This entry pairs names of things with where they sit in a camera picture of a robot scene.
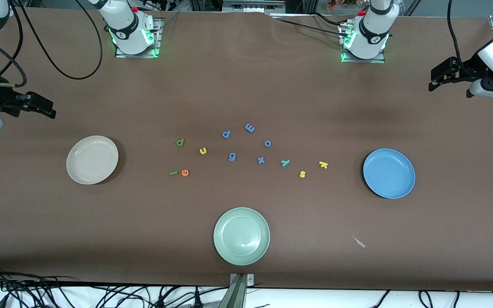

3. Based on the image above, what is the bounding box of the beige round plate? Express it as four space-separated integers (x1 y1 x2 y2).
66 135 119 185

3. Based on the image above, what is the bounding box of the blue round plate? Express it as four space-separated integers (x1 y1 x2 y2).
362 148 416 199

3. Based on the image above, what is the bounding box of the brown table cover sheet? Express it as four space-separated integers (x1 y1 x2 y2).
0 6 493 292

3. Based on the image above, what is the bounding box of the pale green round plate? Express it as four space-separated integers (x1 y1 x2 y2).
213 207 270 266

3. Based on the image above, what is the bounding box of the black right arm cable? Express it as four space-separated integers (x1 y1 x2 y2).
0 0 104 88

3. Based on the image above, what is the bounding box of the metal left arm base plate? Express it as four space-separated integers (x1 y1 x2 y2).
340 21 386 64

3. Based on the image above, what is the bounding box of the black base power cable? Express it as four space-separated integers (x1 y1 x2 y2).
272 17 345 38
311 12 352 27

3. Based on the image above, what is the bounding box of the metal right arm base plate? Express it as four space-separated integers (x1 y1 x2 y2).
115 17 162 59

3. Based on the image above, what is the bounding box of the aluminium frame rail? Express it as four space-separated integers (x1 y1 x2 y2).
222 0 286 14

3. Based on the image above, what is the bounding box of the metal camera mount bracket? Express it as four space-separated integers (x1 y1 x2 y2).
218 273 255 308

